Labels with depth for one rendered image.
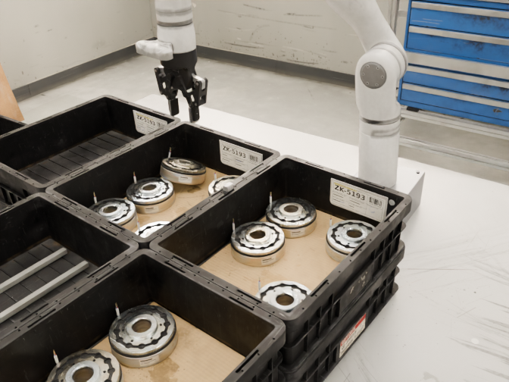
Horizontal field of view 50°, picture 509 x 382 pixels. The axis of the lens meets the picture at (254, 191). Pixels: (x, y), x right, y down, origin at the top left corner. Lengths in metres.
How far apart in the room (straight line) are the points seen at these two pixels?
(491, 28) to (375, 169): 1.57
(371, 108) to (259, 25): 3.18
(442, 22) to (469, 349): 1.96
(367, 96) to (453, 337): 0.52
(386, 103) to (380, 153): 0.13
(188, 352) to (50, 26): 3.72
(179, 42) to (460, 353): 0.78
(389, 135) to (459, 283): 0.35
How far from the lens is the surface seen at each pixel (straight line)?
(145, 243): 0.94
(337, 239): 1.04
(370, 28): 1.24
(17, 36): 4.27
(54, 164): 1.46
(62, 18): 4.47
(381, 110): 1.23
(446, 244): 1.34
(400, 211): 1.01
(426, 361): 1.07
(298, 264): 1.02
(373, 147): 1.27
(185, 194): 1.24
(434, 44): 2.86
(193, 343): 0.89
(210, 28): 4.67
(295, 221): 1.08
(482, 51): 2.81
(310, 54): 4.18
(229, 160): 1.27
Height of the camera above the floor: 1.48
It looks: 32 degrees down
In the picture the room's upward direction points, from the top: 2 degrees counter-clockwise
